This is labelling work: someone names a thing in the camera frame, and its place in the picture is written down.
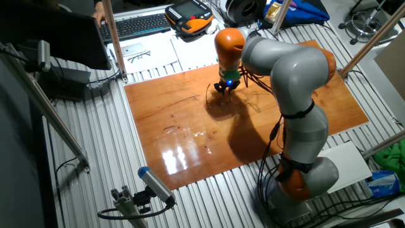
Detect orange-brown wooden board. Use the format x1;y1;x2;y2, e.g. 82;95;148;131
124;39;370;191

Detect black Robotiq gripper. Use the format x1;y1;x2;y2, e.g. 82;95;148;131
214;78;242;96

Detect grey camera on frame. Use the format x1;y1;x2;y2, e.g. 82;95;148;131
37;39;52;73

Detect black framed glasses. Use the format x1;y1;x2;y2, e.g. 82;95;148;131
127;49;152;64

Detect blue cloth bag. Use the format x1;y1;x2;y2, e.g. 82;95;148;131
258;0;330;30

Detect white computer mouse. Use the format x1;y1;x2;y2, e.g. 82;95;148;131
205;18;219;35

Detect metal stool base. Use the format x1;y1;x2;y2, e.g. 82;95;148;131
337;0;399;46

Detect blue tissue pack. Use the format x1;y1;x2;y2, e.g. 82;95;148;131
365;170;401;198

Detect silver smartphone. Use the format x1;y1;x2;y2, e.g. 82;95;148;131
120;42;146;57

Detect slanted aluminium frame post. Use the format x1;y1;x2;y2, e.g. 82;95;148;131
337;1;405;82

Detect orange black teach pendant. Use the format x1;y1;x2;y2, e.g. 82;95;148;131
164;0;215;35

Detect slim aluminium frame post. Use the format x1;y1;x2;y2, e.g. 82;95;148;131
270;0;292;36

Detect black box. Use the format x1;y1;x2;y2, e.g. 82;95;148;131
37;65;92;102

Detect white paper sheet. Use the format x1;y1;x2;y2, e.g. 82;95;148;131
107;33;179;75
170;30;222;71

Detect gold wrapped packet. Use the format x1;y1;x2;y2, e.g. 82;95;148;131
264;1;282;25

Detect grey camera with blue end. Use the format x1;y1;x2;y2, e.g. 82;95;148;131
137;166;177;205

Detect low aluminium frame beam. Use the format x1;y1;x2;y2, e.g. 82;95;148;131
361;129;405;159

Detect black monitor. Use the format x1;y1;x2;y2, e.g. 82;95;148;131
0;0;112;70

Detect long aluminium frame beam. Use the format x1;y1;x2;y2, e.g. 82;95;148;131
0;42;91;174

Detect short aluminium profile stand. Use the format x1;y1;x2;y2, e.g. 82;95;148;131
110;185;149;228

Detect black camera cable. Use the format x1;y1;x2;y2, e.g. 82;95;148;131
97;202;174;220

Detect white flat plate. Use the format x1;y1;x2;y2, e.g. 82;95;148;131
316;141;373;194

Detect upright aluminium frame post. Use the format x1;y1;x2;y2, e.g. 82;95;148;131
101;0;128;84

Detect green cloth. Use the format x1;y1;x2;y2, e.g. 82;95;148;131
373;142;405;193

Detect person's hand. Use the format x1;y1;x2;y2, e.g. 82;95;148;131
90;1;107;27

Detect cardboard sheet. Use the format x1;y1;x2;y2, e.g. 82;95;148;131
374;30;405;102

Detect brown framed glasses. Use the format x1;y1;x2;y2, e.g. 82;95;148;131
204;83;234;105

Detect black keyboard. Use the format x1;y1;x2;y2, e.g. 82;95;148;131
99;13;171;44

